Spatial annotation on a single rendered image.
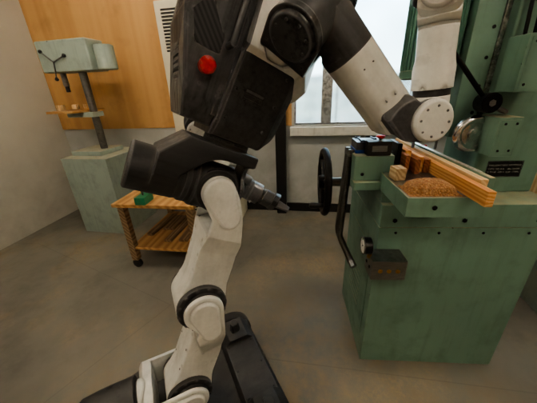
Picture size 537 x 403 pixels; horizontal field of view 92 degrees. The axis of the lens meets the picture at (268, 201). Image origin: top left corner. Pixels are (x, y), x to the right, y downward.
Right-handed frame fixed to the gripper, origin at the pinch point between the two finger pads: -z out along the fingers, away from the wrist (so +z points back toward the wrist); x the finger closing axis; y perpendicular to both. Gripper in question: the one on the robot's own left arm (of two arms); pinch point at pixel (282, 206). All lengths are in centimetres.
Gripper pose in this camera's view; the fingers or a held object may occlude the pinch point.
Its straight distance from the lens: 111.2
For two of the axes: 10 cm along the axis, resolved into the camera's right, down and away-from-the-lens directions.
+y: 4.1, -8.7, 2.8
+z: -8.8, -4.6, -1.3
